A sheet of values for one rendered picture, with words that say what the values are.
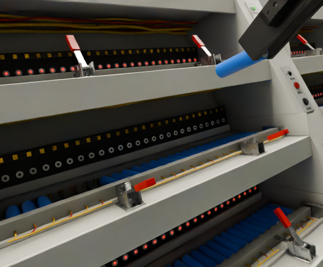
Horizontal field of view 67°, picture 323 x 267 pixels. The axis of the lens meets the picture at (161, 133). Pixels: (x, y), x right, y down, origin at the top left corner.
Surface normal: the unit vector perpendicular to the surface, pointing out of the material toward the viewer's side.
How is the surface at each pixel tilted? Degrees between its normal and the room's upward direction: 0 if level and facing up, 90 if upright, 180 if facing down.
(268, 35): 90
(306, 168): 90
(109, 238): 111
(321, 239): 21
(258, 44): 90
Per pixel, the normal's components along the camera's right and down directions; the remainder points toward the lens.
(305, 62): 0.54, -0.01
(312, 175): -0.82, 0.22
